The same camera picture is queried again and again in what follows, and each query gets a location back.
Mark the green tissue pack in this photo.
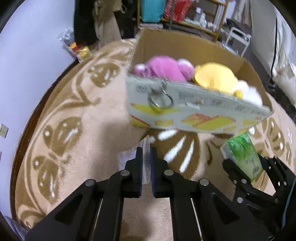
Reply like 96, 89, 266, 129
220, 133, 263, 182

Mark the purple plush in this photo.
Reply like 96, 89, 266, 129
117, 135, 151, 185

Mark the white fluffy plush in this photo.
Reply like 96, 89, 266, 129
233, 80, 263, 106

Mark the yellow plush toy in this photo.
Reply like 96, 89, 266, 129
193, 63, 243, 98

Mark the pink plush bear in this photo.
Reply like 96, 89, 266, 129
133, 56, 195, 83

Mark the beige patterned carpet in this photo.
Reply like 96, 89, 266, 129
15, 39, 295, 240

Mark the cardboard box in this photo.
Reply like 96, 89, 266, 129
126, 29, 273, 134

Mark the white rack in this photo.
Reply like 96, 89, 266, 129
222, 27, 252, 57

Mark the yellow metal shelf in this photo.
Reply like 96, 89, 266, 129
137, 1, 230, 42

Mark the wall socket upper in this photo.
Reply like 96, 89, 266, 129
0, 123, 9, 138

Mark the metal key ring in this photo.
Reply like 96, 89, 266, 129
147, 75, 175, 110

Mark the snack bag by wall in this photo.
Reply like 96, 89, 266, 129
58, 28, 92, 62

